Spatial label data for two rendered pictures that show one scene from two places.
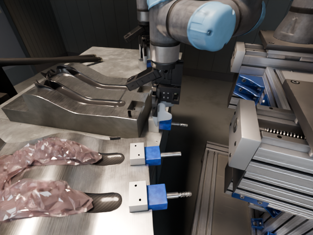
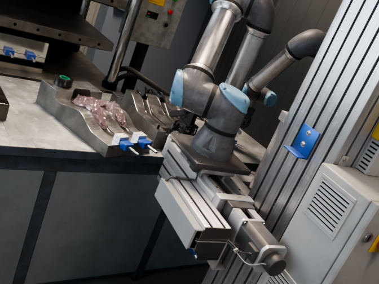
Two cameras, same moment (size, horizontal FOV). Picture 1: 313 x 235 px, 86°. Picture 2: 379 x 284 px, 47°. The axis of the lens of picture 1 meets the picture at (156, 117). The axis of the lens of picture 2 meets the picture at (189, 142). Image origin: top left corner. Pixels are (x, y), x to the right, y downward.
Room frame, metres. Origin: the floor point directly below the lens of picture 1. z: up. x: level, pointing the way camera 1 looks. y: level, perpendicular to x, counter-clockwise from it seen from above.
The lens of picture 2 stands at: (-0.95, -1.15, 1.55)
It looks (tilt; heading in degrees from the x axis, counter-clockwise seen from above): 20 degrees down; 37
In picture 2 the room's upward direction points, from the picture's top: 22 degrees clockwise
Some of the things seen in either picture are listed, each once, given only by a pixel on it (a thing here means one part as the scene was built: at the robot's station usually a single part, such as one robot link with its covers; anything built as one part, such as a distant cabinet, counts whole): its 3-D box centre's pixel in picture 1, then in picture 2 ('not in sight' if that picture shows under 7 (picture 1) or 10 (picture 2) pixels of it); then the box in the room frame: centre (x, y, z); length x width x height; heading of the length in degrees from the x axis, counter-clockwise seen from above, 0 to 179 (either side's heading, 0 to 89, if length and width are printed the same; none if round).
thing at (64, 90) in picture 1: (83, 84); (158, 106); (0.54, 0.26, 0.92); 0.35 x 0.16 x 0.09; 79
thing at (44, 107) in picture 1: (84, 94); (155, 114); (0.56, 0.28, 0.87); 0.50 x 0.26 x 0.14; 79
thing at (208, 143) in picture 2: not in sight; (216, 138); (0.21, -0.36, 1.09); 0.15 x 0.15 x 0.10
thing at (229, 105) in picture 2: not in sight; (227, 107); (0.21, -0.35, 1.20); 0.13 x 0.12 x 0.14; 127
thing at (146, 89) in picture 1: (144, 93); not in sight; (0.56, 0.05, 0.87); 0.05 x 0.05 x 0.04; 79
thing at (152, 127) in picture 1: (168, 123); not in sight; (0.44, -0.04, 0.83); 0.13 x 0.05 x 0.05; 80
